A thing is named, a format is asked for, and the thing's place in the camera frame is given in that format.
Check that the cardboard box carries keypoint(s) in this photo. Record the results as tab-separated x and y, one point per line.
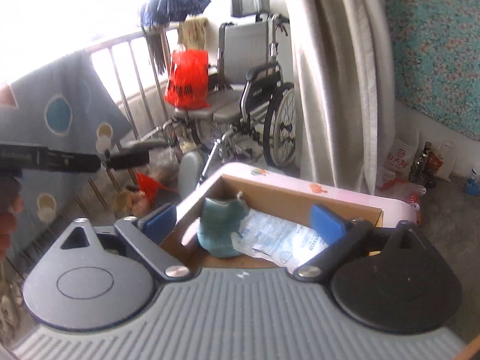
188	250

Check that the white shopping bag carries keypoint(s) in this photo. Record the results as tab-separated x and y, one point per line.
402	153

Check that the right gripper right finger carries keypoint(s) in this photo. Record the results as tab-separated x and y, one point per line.
343	237

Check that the red plastic bag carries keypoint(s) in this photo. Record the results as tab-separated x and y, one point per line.
187	86

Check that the surgical mask plastic bag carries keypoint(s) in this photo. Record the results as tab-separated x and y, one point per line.
279	241

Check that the beige curtain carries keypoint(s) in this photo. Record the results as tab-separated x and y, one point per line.
344	90

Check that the grey patterned blanket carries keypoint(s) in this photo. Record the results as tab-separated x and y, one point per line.
63	106

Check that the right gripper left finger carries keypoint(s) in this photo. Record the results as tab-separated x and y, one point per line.
144	237

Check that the teal checked cloth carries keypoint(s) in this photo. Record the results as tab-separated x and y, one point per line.
218	220

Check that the teal floral wall cloth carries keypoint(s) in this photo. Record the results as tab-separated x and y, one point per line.
436	59

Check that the wheelchair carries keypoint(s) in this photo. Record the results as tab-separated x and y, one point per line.
248	97

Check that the person hand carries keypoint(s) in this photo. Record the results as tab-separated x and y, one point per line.
11	204

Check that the blue hanging cloth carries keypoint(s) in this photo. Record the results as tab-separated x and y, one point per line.
161	12

